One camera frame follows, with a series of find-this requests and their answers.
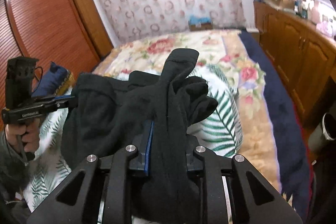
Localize navy folded cloth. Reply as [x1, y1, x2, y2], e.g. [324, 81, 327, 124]
[32, 61, 69, 97]

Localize black garment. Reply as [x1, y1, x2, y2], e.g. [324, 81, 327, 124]
[61, 48, 218, 223]

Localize grey cylindrical bin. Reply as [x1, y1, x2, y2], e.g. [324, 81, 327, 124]
[308, 113, 335, 153]

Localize left hand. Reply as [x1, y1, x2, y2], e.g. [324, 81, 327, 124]
[5, 118, 40, 153]

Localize navy bed cover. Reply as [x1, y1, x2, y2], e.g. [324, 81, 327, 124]
[239, 30, 312, 223]

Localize cardboard box with blue items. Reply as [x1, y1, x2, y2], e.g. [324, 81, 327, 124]
[188, 16, 213, 31]

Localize left forearm dark sleeve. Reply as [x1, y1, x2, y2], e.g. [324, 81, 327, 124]
[0, 131, 29, 201]

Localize floral blanket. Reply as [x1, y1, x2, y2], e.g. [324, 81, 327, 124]
[94, 30, 281, 190]

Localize wooden louvered wardrobe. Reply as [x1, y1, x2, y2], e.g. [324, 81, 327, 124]
[0, 0, 115, 130]

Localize yellow patterned cushion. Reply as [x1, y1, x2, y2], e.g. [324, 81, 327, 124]
[55, 72, 75, 96]

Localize wooden sideboard cabinet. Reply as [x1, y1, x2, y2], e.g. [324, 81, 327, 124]
[253, 1, 335, 125]

